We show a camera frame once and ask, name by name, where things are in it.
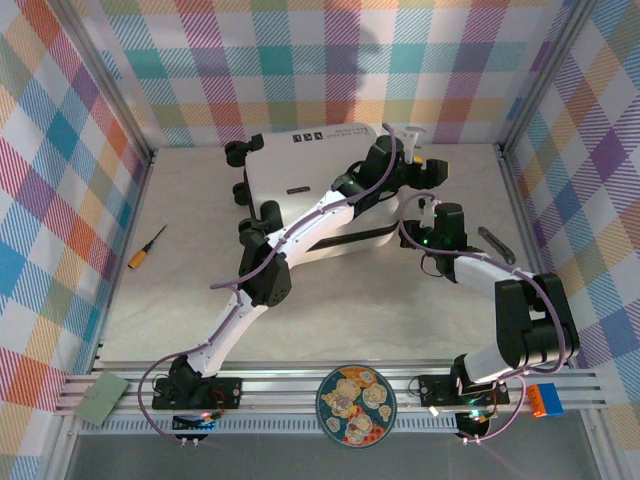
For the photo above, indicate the white hard-shell suitcase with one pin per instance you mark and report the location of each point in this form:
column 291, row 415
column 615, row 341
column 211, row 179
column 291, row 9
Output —
column 295, row 165

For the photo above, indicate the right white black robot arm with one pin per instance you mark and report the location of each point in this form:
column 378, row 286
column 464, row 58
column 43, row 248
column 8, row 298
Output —
column 530, row 320

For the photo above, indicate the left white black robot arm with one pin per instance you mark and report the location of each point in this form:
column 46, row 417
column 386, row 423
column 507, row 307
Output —
column 265, row 275

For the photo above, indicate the grey slotted metal bar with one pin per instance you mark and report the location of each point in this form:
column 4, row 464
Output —
column 497, row 246

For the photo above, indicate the small black controller board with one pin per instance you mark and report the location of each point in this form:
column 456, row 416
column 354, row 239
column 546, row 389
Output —
column 475, row 425
column 192, row 425

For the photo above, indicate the orange and blue toy brick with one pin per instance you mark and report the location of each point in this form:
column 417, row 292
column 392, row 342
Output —
column 547, row 400

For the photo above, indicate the round bear-print plate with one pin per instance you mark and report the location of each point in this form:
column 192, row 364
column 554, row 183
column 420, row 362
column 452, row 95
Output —
column 356, row 406

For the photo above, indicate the green card pad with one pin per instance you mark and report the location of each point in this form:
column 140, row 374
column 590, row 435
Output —
column 101, row 398

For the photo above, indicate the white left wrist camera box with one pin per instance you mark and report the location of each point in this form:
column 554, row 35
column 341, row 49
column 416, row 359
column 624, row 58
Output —
column 411, row 140

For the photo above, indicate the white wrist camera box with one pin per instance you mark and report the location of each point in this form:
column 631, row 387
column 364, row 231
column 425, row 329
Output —
column 427, row 215
column 411, row 140

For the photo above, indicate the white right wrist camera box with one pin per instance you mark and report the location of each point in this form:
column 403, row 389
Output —
column 427, row 215

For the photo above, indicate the aluminium side rail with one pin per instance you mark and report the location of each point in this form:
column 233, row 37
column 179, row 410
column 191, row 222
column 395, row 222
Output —
column 520, row 200

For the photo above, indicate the aluminium corner post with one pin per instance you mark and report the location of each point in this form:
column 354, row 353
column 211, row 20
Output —
column 107, row 85
column 545, row 75

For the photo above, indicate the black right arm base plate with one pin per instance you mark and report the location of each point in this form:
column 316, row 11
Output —
column 435, row 390

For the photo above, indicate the aluminium rail frame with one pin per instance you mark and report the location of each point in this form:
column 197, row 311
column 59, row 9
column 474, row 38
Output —
column 280, row 387

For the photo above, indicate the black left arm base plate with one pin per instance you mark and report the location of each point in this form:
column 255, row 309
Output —
column 227, row 392

